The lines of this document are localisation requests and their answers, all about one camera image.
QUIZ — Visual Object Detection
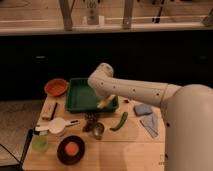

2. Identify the metal cup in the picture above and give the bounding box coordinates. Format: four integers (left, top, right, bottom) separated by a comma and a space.
92, 122, 105, 140

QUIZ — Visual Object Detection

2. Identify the blue sponge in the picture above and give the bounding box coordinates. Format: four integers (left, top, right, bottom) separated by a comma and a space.
134, 104, 152, 116

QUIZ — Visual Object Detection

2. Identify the orange round fruit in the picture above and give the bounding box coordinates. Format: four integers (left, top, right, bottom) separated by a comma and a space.
65, 142, 79, 156

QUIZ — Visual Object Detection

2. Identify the dark red grape bunch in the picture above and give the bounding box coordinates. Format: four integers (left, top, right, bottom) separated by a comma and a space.
83, 113, 98, 132

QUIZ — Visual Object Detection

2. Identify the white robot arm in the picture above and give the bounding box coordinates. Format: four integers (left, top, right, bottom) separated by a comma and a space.
88, 63, 213, 171

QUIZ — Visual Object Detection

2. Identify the green chili pepper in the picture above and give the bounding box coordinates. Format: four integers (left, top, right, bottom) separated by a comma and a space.
110, 112, 128, 131

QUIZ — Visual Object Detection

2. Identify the wooden block with black edge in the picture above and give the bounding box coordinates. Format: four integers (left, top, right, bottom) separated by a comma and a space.
42, 102, 58, 121

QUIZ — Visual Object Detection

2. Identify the white measuring scoop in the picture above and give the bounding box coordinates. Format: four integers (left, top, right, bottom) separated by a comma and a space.
35, 117, 80, 135

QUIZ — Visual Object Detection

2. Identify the green plastic tray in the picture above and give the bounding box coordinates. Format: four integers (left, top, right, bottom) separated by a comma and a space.
65, 78, 119, 113

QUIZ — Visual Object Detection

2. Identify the dark plate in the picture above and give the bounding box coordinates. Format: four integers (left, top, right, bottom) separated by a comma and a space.
57, 136, 85, 165

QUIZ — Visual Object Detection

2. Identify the black clamp stand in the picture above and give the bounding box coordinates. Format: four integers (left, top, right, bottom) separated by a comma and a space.
0, 129, 33, 171

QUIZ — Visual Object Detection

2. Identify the yellow banana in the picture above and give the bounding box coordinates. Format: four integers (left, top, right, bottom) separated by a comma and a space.
97, 95, 116, 109

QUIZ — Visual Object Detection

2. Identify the orange bowl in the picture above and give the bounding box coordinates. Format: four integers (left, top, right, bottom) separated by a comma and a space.
44, 78, 68, 97

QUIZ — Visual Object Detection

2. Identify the blue grey cloth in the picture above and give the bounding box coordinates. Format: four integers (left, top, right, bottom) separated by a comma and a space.
140, 113, 158, 138

